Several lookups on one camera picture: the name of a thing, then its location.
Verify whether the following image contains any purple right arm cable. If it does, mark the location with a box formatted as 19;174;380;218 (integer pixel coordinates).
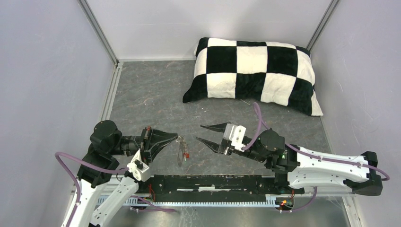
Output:
243;102;391;213

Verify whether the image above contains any white toothed cable duct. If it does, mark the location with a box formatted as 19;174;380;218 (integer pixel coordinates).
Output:
96;195;284;208

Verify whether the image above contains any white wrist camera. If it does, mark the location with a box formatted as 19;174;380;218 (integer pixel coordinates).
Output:
223;123;246;151
127;150;151;182

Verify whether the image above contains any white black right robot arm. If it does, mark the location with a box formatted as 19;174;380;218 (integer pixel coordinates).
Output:
197;122;383;196

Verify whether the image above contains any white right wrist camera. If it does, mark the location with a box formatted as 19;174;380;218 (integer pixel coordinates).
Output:
223;123;246;151

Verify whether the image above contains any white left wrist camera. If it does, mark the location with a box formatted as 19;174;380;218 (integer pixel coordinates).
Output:
127;150;151;182

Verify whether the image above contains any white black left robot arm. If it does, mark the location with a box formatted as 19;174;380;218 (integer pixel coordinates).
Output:
55;120;178;227

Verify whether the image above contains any black and white checkered pillow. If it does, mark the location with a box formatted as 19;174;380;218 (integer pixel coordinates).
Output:
182;37;323;116

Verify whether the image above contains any black mounting base rail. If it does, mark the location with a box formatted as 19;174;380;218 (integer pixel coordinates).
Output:
137;175;305;202

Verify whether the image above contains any aluminium frame post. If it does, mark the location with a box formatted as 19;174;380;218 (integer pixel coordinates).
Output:
78;0;119;65
306;0;340;52

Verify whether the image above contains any aluminium frame post right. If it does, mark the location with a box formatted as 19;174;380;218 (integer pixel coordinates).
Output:
306;0;340;52

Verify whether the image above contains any chain of silver keyrings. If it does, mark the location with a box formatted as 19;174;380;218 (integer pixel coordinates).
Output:
176;135;190;154

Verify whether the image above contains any aluminium frame post left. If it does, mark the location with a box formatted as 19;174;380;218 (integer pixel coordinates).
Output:
78;0;119;65

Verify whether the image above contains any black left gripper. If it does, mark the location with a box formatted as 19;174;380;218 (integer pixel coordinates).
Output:
110;125;179;164

